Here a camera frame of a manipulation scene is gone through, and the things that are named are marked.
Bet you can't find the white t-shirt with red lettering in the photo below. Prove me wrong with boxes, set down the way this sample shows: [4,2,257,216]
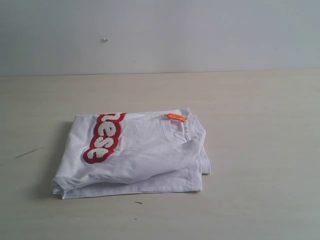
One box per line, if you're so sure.
[51,108,211,199]

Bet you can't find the orange neck label loop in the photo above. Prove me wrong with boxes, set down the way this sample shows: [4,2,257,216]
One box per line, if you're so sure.
[164,113,186,123]

